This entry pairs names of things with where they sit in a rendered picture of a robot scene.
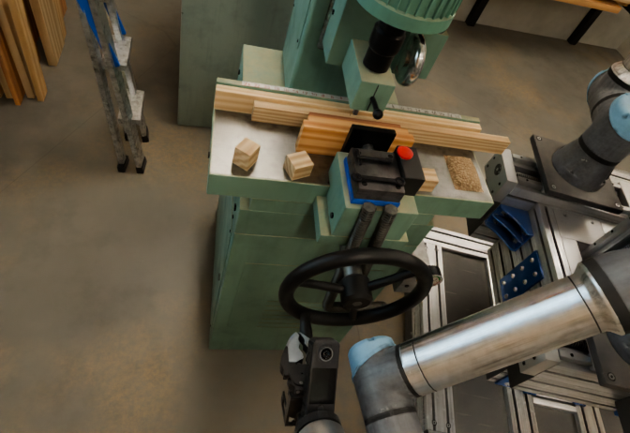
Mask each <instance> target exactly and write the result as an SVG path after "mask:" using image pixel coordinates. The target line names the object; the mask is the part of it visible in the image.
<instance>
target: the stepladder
mask: <svg viewBox="0 0 630 433"><path fill-rule="evenodd" d="M76 4H77V7H78V10H79V14H80V18H81V22H82V28H83V31H84V35H85V38H86V42H87V46H88V50H89V53H90V56H91V60H92V64H93V68H94V71H95V74H96V78H97V85H98V88H99V92H100V95H101V99H102V103H103V106H104V110H105V113H106V117H107V121H108V124H109V128H110V132H111V135H112V141H113V145H114V149H115V153H116V155H117V159H118V165H117V170H118V171H119V172H125V171H126V169H127V166H128V163H129V159H128V156H126V155H125V151H124V147H123V144H122V140H121V136H120V132H119V128H118V124H123V127H124V134H125V140H126V142H127V141H129V144H130V148H131V151H132V155H133V157H134V161H135V164H136V171H137V173H144V169H145V166H146V162H147V161H146V157H145V156H144V155H143V150H142V146H141V142H140V138H139V134H138V131H137V128H136V125H138V126H139V127H140V131H141V134H142V142H149V131H148V127H147V125H146V124H145V121H144V117H143V101H144V91H141V90H137V87H136V83H135V80H134V76H133V72H132V68H131V64H130V61H129V57H130V51H131V45H132V37H124V36H123V35H125V34H126V30H125V28H124V26H123V24H122V22H121V20H120V18H119V15H118V13H117V9H116V5H115V2H114V0H76ZM105 8H106V10H107V12H108V15H109V17H110V19H111V23H112V29H113V32H114V35H112V32H111V28H110V25H109V21H108V18H107V14H106V10H105ZM98 44H99V46H100V48H101V50H102V51H103V54H102V58H101V54H100V50H99V46H98ZM104 69H108V70H109V74H110V77H111V81H112V87H113V90H114V93H115V96H116V99H117V103H118V107H119V113H118V118H117V119H118V124H117V120H116V116H115V112H114V108H113V102H112V98H111V93H110V89H109V85H108V82H107V78H106V74H105V70H104ZM122 71H125V74H126V78H127V84H128V88H129V89H127V88H126V86H125V82H124V78H123V74H122Z"/></svg>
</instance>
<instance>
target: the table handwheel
mask: <svg viewBox="0 0 630 433"><path fill-rule="evenodd" d="M339 247H340V251H335V252H331V253H328V254H324V255H321V256H319V257H317V258H314V259H312V260H310V261H307V262H305V263H303V264H301V265H300V266H298V267H296V268H295V269H294V270H292V271H291V272H290V273H289V274H288V275H287V276H286V277H285V278H284V280H283V281H282V283H281V285H280V287H279V291H278V300H279V302H280V304H281V306H282V308H283V309H284V310H285V311H286V312H287V313H288V314H289V315H291V316H292V317H294V318H296V319H298V320H300V314H301V313H303V312H307V313H308V315H309V318H310V323H312V324H317V325H323V326H355V325H362V324H368V323H373V322H377V321H384V320H387V319H390V318H393V317H395V316H398V315H400V314H402V313H404V312H406V311H408V310H410V309H412V308H413V307H415V306H417V305H418V304H420V303H421V302H422V301H423V300H424V299H425V298H426V297H427V296H428V294H429V292H430V290H431V288H432V284H433V276H432V273H431V271H430V269H429V267H428V266H427V265H426V264H425V263H424V262H423V261H422V260H421V259H419V258H417V257H416V256H414V255H412V254H410V253H407V252H404V251H400V250H396V249H391V248H383V247H359V248H351V249H345V246H339ZM362 264H382V265H391V266H396V267H400V268H403V269H406V270H403V271H401V272H398V273H395V274H392V275H391V276H385V277H382V278H379V279H375V280H372V281H369V278H368V277H367V276H364V275H362V269H361V265H362ZM338 268H343V275H344V277H343V278H342V279H341V280H340V281H339V282H338V284H337V283H330V282H323V281H319V280H314V279H310V278H312V277H314V276H317V275H319V274H322V273H324V272H327V271H331V270H334V269H338ZM414 276H416V277H417V284H416V286H415V287H414V288H413V289H412V291H410V292H409V293H408V294H407V295H405V296H404V297H402V298H400V299H398V300H396V301H395V302H393V303H390V304H388V305H385V306H380V307H376V308H372V309H369V310H363V311H357V309H360V308H364V307H366V306H368V305H369V304H370V303H371V302H372V300H373V297H372V291H375V290H377V289H379V288H382V287H385V286H387V285H390V284H393V283H396V282H399V281H401V280H405V279H408V278H411V277H414ZM298 287H303V288H310V289H316V290H322V291H330V292H335V293H339V294H340V302H341V304H342V305H343V306H345V307H347V308H349V309H350V312H345V313H334V312H323V311H318V310H313V309H310V308H307V307H305V306H302V305H300V304H298V303H297V302H296V301H295V300H294V298H293V294H294V292H295V290H296V289H297V288H298Z"/></svg>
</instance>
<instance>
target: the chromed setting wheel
mask: <svg viewBox="0 0 630 433"><path fill-rule="evenodd" d="M426 53H427V44H426V39H425V36H424V35H423V34H416V33H411V34H410V40H409V42H408V44H407V47H406V49H404V50H403V51H402V53H401V55H400V59H399V62H398V65H397V66H396V67H395V69H394V73H395V79H396V81H397V83H398V84H399V85H400V86H403V87H408V86H410V85H412V84H413V83H415V82H416V80H417V79H418V77H419V75H420V73H421V71H422V69H423V66H424V64H425V59H426Z"/></svg>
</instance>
